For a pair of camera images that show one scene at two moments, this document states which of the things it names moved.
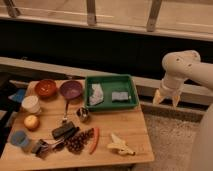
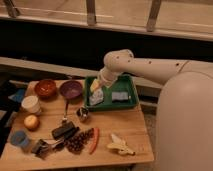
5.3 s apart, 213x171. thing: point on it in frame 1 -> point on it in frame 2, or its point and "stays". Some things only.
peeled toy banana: x=120 y=145 stays
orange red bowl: x=45 y=89 stays
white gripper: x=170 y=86 -> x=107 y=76
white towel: x=97 y=96 stays
